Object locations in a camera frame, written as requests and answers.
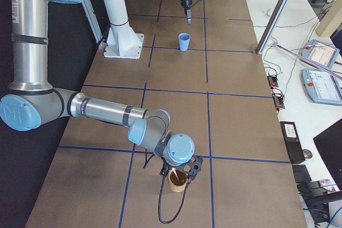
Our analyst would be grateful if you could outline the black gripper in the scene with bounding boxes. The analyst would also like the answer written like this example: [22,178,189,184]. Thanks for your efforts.
[159,158,187,176]
[180,0,192,25]

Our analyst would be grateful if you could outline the blue ribbed plastic cup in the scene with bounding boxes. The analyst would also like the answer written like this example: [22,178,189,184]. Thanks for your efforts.
[178,33,191,52]

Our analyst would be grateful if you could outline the brown wooden cup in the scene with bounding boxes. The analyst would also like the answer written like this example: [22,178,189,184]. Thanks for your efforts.
[168,170,188,193]

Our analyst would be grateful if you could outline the white mounting pillar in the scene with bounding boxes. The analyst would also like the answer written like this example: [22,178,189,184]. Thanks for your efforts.
[104,0,144,59]

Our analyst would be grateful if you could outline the orange connector block far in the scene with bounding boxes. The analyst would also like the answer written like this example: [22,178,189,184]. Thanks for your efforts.
[267,74,278,89]

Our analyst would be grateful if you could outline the orange connector block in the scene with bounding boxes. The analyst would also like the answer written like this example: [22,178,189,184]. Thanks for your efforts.
[272,92,285,111]
[267,74,278,89]

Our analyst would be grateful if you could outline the orange connector block near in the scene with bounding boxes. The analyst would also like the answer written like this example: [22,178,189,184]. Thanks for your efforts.
[272,92,285,111]

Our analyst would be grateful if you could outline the black power box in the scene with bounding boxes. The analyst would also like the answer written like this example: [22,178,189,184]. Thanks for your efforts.
[280,121,305,164]

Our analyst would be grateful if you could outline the far teach pendant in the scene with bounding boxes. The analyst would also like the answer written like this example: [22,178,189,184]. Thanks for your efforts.
[299,40,340,69]

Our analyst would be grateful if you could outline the teach pendant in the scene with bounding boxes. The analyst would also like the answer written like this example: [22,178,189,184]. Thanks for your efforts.
[299,40,340,69]
[301,68,341,106]

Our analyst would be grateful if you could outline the near teach pendant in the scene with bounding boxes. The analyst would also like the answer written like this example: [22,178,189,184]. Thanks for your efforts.
[301,68,341,106]

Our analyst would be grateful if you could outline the black monitor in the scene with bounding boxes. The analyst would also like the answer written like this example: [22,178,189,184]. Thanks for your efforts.
[313,120,341,190]

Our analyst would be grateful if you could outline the aluminium frame post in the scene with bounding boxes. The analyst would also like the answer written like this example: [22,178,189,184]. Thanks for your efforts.
[256,0,288,54]

